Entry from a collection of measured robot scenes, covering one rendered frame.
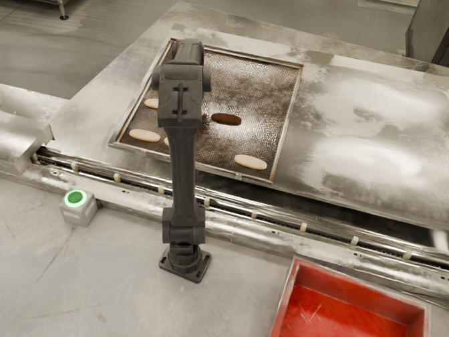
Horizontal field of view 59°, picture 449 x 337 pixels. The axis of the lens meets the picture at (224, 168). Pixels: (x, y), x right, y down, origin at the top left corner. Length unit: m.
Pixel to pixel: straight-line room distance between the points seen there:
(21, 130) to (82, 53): 2.10
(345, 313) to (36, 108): 1.21
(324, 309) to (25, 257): 0.78
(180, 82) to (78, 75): 2.48
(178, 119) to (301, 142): 0.64
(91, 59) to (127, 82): 1.71
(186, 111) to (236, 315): 0.54
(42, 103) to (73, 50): 1.88
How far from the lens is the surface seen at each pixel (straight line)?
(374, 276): 1.11
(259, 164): 1.18
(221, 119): 1.28
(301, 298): 1.07
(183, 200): 0.85
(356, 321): 1.08
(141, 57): 1.77
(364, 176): 1.24
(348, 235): 1.16
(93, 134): 1.43
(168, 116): 0.69
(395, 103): 1.45
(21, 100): 1.65
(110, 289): 1.07
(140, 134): 1.27
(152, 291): 1.05
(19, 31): 3.85
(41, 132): 1.33
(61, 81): 3.15
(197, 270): 1.05
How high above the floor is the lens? 1.77
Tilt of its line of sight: 48 degrees down
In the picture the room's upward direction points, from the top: 4 degrees clockwise
